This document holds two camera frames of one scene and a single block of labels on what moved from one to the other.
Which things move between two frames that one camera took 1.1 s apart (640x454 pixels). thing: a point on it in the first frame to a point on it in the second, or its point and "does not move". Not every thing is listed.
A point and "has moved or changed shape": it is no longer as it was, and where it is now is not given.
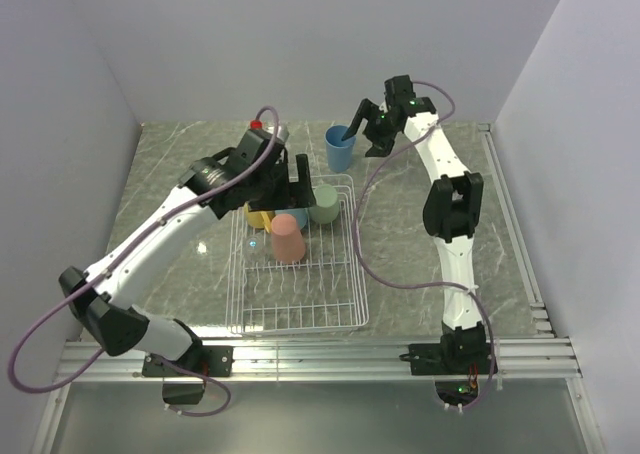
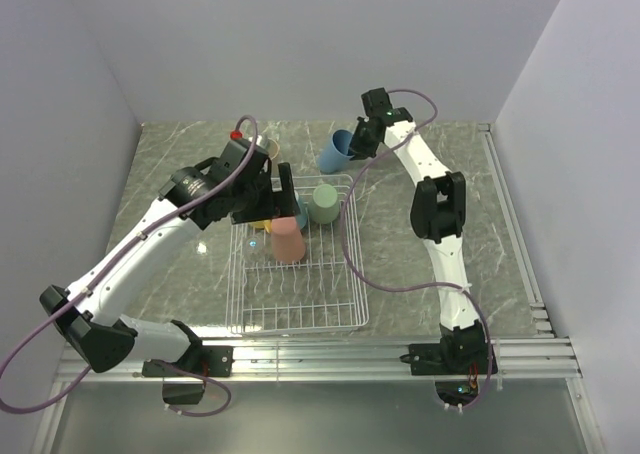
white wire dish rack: [323, 293] does not move
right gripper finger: [380, 149] to [360, 153]
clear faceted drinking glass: [256, 255] does not move
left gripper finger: [304, 196] to [284, 201]
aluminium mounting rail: [354, 360] does not move
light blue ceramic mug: [300, 215] does not move
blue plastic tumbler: [339, 152] has moved or changed shape
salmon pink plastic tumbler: [288, 242] does not move
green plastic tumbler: [327, 205] does not move
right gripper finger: [366, 110] to [355, 142]
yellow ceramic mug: [259, 218] does not move
